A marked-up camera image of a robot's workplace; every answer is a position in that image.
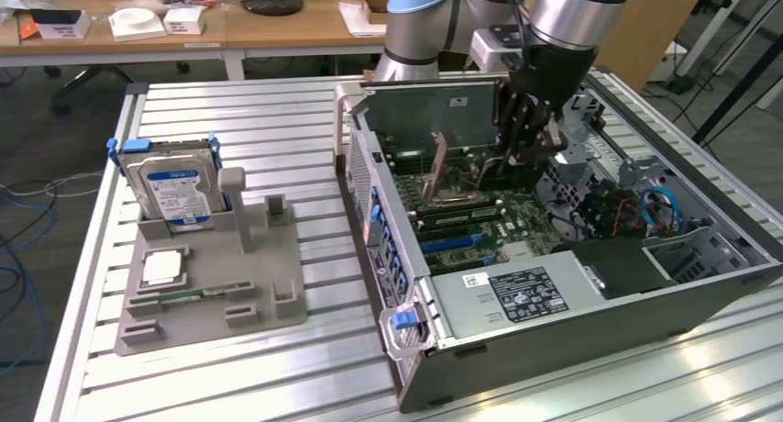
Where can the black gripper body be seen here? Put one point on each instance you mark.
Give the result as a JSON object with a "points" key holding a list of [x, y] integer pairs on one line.
{"points": [[554, 73]]}

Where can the black graphics card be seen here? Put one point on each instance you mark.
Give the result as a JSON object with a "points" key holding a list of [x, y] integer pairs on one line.
{"points": [[526, 176]]}

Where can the grey metal drive cage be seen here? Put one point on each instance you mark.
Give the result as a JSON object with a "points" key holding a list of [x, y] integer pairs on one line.
{"points": [[581, 183]]}

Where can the small white cabinet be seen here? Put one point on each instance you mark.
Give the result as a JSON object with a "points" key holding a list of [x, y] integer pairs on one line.
{"points": [[670, 64]]}

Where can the CPU socket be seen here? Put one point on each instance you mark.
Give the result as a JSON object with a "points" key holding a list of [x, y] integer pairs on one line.
{"points": [[456, 201]]}

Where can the wooden cabinet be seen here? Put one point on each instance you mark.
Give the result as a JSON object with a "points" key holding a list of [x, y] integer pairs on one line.
{"points": [[661, 27]]}

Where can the green motherboard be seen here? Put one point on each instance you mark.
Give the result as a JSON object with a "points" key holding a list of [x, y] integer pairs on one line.
{"points": [[521, 220]]}

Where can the green RAM stick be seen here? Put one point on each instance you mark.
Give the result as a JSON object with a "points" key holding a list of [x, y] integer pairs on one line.
{"points": [[184, 296], [460, 215]]}

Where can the blue expansion slot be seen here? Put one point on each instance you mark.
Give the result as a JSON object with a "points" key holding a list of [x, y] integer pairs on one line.
{"points": [[453, 244]]}

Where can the black slanted pole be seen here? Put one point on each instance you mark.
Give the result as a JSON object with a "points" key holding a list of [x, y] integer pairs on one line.
{"points": [[737, 80]]}

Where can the white paper stack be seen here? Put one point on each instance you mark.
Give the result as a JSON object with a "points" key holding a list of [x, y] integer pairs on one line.
{"points": [[365, 23]]}

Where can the grey disk bay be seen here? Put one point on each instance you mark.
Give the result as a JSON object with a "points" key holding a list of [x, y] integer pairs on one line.
{"points": [[704, 252]]}

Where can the grey power supply unit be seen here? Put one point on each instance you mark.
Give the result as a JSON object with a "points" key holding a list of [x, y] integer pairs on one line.
{"points": [[477, 303]]}

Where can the blue case latch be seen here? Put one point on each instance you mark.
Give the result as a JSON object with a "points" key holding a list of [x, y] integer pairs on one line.
{"points": [[404, 320]]}

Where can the dark grey PC case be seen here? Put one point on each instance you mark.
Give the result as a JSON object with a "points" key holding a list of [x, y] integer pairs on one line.
{"points": [[581, 348]]}

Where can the hard disk with blue carrier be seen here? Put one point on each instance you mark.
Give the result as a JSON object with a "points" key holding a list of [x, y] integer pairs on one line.
{"points": [[174, 192]]}

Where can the grey parts rack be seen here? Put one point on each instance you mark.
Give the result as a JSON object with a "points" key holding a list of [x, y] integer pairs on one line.
{"points": [[226, 275]]}

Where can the plain white box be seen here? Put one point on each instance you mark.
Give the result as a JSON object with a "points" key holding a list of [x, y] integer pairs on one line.
{"points": [[184, 20]]}

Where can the white round-hole box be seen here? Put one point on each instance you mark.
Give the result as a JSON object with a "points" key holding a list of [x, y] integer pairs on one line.
{"points": [[138, 25]]}

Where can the silver CPU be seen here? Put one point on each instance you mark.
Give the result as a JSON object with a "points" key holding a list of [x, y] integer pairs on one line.
{"points": [[162, 270]]}

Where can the wooden desk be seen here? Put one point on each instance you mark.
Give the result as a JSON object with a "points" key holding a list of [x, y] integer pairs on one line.
{"points": [[98, 43]]}

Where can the black office chair base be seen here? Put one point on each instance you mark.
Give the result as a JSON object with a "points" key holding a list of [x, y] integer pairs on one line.
{"points": [[67, 96]]}

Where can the white box with black lid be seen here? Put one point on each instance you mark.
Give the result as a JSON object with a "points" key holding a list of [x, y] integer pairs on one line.
{"points": [[58, 25]]}

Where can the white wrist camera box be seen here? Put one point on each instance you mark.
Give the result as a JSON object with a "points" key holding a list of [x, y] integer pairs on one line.
{"points": [[490, 50]]}

